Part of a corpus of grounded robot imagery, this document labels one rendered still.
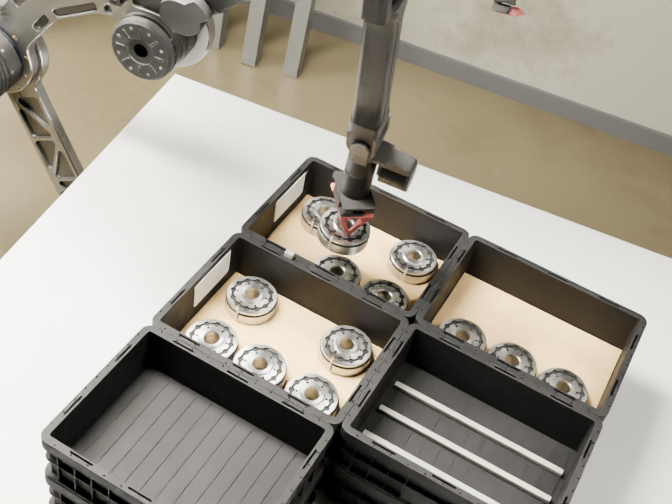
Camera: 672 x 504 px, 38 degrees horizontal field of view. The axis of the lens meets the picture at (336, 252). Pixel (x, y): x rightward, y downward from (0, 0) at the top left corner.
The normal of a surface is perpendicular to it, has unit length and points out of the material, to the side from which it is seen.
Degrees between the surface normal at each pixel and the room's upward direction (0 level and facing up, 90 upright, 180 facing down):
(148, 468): 0
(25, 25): 90
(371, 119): 95
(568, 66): 90
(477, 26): 90
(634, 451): 0
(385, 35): 108
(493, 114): 0
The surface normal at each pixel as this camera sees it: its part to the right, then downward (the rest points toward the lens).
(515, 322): 0.15, -0.69
